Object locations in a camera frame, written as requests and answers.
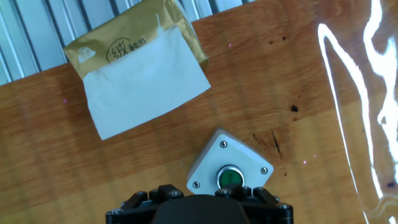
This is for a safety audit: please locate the grey box small green button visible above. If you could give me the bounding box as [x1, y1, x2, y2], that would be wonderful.
[185, 129, 275, 197]

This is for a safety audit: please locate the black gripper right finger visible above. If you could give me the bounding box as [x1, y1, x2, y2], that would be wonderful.
[215, 182, 295, 224]

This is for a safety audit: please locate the gold tissue pack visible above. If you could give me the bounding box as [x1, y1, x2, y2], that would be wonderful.
[63, 0, 212, 141]

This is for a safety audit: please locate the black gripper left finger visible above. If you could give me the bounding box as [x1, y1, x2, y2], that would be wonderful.
[105, 184, 187, 224]

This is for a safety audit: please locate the glossy wood-grain mat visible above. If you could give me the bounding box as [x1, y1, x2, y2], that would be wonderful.
[0, 0, 398, 224]

